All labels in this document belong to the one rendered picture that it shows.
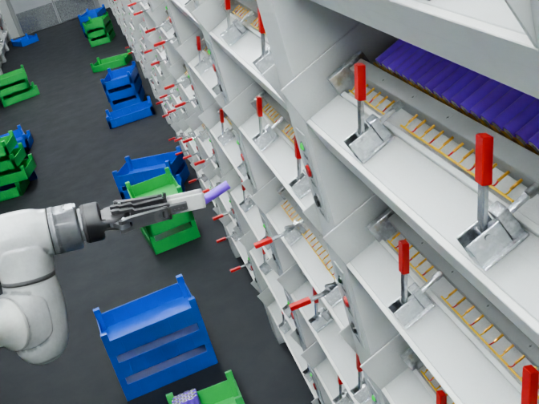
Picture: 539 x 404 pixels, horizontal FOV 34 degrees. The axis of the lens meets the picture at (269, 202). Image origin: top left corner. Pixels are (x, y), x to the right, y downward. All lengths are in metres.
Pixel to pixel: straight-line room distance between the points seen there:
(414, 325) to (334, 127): 0.23
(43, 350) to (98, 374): 1.29
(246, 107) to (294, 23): 0.75
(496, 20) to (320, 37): 0.56
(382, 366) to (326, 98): 0.38
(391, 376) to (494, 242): 0.61
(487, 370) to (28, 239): 1.03
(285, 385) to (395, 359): 1.41
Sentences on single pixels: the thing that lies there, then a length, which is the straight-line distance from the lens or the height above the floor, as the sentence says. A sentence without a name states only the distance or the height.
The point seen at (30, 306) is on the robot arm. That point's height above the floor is 0.79.
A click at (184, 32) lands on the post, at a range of 2.44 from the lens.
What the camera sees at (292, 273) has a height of 0.58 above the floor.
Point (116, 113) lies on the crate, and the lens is 5.89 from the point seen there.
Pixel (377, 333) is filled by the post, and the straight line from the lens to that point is 1.19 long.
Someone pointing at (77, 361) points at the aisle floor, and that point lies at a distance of 3.14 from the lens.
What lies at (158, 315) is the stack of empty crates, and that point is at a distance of 2.85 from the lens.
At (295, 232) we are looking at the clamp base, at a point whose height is 0.76.
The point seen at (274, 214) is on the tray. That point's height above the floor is 0.74.
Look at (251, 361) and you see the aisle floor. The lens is 2.76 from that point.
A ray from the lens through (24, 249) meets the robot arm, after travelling 1.68.
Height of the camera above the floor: 1.45
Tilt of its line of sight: 22 degrees down
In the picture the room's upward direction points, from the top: 17 degrees counter-clockwise
